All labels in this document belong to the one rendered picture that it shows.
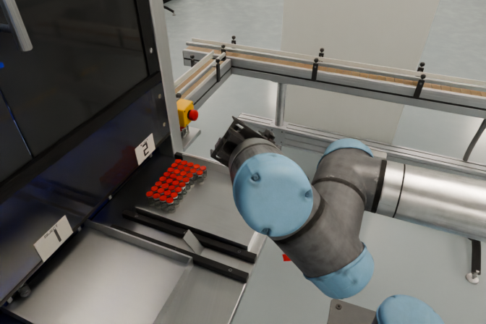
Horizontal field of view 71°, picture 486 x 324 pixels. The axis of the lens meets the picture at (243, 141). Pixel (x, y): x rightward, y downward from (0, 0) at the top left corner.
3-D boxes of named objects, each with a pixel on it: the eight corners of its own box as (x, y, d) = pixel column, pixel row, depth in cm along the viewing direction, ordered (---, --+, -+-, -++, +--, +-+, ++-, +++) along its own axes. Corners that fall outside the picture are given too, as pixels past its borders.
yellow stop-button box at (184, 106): (168, 124, 121) (165, 106, 117) (178, 113, 126) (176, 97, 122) (186, 128, 119) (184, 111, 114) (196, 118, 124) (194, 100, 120)
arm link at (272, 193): (276, 262, 33) (218, 200, 31) (259, 218, 44) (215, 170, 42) (338, 210, 33) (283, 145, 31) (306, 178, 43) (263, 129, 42)
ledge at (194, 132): (152, 143, 128) (151, 139, 127) (170, 125, 137) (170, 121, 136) (184, 151, 124) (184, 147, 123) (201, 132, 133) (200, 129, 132)
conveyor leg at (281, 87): (265, 186, 221) (271, 79, 174) (270, 178, 227) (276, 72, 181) (278, 190, 218) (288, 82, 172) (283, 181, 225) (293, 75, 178)
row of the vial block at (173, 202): (166, 212, 98) (164, 201, 95) (196, 173, 111) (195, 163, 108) (173, 214, 97) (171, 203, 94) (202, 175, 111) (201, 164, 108)
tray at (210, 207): (137, 215, 97) (135, 207, 95) (184, 161, 116) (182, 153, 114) (247, 254, 87) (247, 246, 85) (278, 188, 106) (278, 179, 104)
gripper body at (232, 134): (233, 113, 58) (239, 121, 46) (274, 140, 59) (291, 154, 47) (209, 150, 58) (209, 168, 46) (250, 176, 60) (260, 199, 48)
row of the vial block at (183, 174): (160, 210, 99) (157, 199, 96) (190, 171, 112) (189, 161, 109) (166, 212, 98) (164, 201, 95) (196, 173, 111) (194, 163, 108)
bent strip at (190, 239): (184, 252, 87) (182, 238, 84) (190, 243, 90) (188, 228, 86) (235, 270, 83) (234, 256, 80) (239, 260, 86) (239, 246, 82)
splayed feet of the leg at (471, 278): (463, 281, 176) (474, 265, 167) (454, 212, 213) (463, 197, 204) (481, 286, 173) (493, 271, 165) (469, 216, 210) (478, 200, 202)
